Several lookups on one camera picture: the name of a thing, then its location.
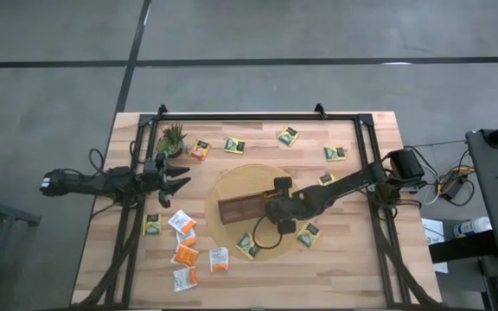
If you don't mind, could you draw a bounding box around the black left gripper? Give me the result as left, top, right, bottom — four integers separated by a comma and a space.
155, 150, 193, 209

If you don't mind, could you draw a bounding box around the white paper sheet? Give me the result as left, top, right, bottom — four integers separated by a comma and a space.
420, 218, 450, 275

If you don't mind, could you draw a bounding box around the black metal table frame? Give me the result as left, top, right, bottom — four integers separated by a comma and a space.
70, 103, 443, 310

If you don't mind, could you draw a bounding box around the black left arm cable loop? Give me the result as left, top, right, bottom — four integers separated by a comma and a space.
88, 148, 106, 175

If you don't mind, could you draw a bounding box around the white plastic bottle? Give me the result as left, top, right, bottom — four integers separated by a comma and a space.
453, 216, 493, 239

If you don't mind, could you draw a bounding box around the yellow and black cable bundle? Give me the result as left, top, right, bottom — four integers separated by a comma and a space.
421, 149, 477, 206

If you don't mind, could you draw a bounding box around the black flat bar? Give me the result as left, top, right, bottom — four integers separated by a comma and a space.
428, 230, 498, 264

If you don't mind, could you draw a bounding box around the round woven straw placemat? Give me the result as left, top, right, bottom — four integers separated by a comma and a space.
204, 163, 303, 263

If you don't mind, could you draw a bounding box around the grey metal stand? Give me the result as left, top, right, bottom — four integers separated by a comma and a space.
0, 171, 42, 311

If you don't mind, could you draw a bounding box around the brown wooden compartment tea box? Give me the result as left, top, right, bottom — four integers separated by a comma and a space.
217, 191, 276, 225

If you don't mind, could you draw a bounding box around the black power adapter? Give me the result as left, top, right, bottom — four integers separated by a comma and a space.
449, 179, 467, 200

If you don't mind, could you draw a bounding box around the potted green succulent plant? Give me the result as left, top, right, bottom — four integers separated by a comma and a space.
156, 123, 189, 159

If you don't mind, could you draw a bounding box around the white orange tea packet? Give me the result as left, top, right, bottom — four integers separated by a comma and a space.
176, 228, 198, 248
208, 246, 230, 274
167, 209, 197, 236
172, 266, 199, 293

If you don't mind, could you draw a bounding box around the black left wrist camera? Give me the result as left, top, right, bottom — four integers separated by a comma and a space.
144, 160, 159, 182

